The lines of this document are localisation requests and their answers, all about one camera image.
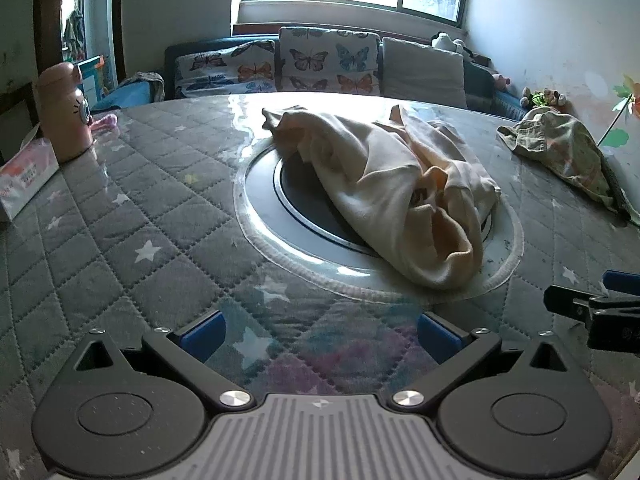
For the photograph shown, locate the grey quilted star table cover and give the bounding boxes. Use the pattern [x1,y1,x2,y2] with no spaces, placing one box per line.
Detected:
[0,91,640,480]

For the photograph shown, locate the small plush toys cluster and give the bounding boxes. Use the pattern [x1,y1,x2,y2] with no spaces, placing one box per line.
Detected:
[520,87,569,109]

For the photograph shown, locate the cream long-sleeve shirt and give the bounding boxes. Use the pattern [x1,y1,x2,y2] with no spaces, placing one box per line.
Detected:
[261,104,502,291]

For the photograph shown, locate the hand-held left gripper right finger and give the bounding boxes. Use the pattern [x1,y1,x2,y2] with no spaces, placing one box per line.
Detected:
[387,311,569,413]

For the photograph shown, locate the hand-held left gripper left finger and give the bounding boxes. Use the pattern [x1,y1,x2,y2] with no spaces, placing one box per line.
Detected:
[75,310,256,413]

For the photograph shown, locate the grey pillow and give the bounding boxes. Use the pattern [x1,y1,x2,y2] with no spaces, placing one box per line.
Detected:
[381,37,468,110]

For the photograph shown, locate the white plush toy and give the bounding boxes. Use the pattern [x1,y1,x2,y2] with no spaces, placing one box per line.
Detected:
[431,32,474,57]

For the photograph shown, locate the flower wall sticker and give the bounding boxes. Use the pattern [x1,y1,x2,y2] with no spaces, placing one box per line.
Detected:
[597,74,640,149]

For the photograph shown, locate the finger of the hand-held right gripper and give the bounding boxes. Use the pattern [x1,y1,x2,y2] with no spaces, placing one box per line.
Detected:
[543,284,640,352]
[602,270,640,295]

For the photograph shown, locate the blue storage box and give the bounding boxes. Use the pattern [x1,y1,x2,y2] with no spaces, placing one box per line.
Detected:
[77,54,109,107]

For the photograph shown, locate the hanging clothes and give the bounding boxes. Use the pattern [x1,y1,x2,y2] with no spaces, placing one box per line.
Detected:
[62,6,84,50]

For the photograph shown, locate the square butterfly print pillow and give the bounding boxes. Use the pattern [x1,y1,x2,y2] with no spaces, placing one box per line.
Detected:
[277,26,382,96]

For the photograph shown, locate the dark blue sofa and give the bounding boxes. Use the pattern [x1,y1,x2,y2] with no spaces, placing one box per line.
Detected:
[164,34,532,122]

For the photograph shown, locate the patterned olive garment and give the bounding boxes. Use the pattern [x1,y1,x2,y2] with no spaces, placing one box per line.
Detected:
[496,106,640,226]

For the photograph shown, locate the dark wooden door frame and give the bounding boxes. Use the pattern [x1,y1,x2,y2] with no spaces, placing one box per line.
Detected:
[32,0,126,92]

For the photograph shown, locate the wide butterfly print pillow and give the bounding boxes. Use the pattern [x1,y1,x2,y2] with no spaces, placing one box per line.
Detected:
[174,40,277,99]

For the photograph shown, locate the pink tissue pack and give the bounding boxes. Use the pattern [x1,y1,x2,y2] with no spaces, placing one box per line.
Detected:
[0,122,62,223]

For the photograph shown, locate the blue seat with blanket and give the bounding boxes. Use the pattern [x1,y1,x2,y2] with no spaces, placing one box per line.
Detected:
[90,72,166,112]

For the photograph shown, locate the pink thermos bottle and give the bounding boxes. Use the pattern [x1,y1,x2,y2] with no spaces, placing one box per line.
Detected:
[35,62,96,163]

